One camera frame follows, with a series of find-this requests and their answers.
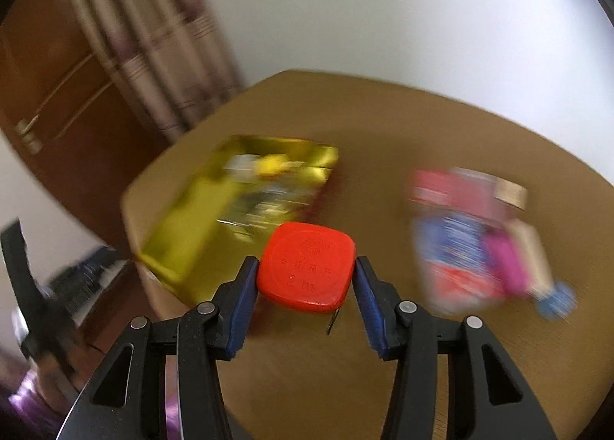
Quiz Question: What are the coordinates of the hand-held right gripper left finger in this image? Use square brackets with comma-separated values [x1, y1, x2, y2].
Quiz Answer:
[58, 255, 262, 440]

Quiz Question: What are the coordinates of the small blue object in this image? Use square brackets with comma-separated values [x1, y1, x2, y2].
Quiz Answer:
[537, 281, 577, 322]

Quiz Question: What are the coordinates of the pink block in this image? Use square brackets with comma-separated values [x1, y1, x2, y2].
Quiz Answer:
[484, 231, 528, 296]

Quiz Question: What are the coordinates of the red tape measure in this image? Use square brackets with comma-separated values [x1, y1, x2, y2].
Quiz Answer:
[256, 222, 357, 336]

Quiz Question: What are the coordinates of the striped beige curtain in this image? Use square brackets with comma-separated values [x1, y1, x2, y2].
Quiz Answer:
[60, 0, 248, 144]

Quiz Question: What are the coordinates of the blue and red packet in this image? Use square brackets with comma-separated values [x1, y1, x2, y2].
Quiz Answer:
[415, 212, 509, 315]

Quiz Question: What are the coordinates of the brown wooden door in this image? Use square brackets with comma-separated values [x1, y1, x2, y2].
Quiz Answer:
[0, 0, 170, 249]

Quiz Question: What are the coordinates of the clear case of red cards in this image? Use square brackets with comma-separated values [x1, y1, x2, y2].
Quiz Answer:
[410, 169, 528, 221]

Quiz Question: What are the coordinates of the metal door handle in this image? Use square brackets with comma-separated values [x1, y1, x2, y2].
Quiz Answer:
[13, 117, 45, 154]

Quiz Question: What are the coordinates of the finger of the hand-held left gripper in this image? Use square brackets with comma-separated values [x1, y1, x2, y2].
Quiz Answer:
[1, 219, 53, 326]

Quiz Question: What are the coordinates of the gold box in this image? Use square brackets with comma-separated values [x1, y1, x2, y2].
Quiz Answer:
[137, 135, 339, 304]

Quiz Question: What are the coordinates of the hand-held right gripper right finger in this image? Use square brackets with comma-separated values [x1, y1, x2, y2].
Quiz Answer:
[354, 255, 560, 440]

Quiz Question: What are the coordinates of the person's left forearm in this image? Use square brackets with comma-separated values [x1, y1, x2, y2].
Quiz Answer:
[0, 366, 70, 440]

